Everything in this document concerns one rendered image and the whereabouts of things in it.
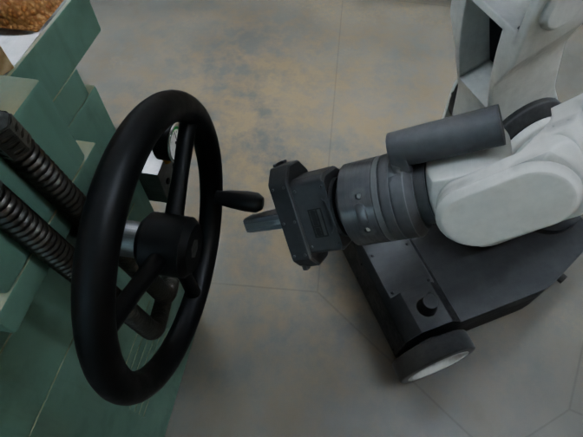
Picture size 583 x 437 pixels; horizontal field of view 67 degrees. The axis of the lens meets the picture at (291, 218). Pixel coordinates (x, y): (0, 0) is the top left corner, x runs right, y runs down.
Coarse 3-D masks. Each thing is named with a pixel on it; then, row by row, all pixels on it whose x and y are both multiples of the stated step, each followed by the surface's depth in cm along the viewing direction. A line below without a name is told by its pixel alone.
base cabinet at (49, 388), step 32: (64, 288) 56; (32, 320) 51; (64, 320) 57; (0, 352) 47; (32, 352) 52; (64, 352) 58; (128, 352) 78; (0, 384) 47; (32, 384) 52; (64, 384) 59; (0, 416) 48; (32, 416) 53; (64, 416) 60; (96, 416) 69; (128, 416) 82; (160, 416) 101
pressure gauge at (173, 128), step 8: (168, 128) 67; (176, 128) 69; (160, 136) 67; (168, 136) 67; (176, 136) 70; (160, 144) 67; (168, 144) 67; (160, 152) 68; (168, 152) 67; (168, 160) 70
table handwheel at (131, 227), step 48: (192, 96) 40; (144, 144) 31; (192, 144) 42; (96, 192) 28; (96, 240) 28; (144, 240) 39; (192, 240) 41; (96, 288) 28; (144, 288) 36; (192, 288) 50; (96, 336) 29; (192, 336) 49; (96, 384) 31; (144, 384) 37
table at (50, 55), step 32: (64, 0) 49; (0, 32) 46; (32, 32) 46; (64, 32) 49; (96, 32) 55; (32, 64) 45; (64, 64) 50; (96, 160) 42; (64, 224) 38; (32, 256) 35; (32, 288) 35; (0, 320) 32
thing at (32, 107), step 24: (0, 96) 32; (24, 96) 32; (48, 96) 34; (24, 120) 32; (48, 120) 34; (48, 144) 35; (72, 144) 38; (0, 168) 30; (72, 168) 38; (24, 192) 33; (48, 216) 36; (0, 240) 31; (0, 264) 32; (0, 288) 32
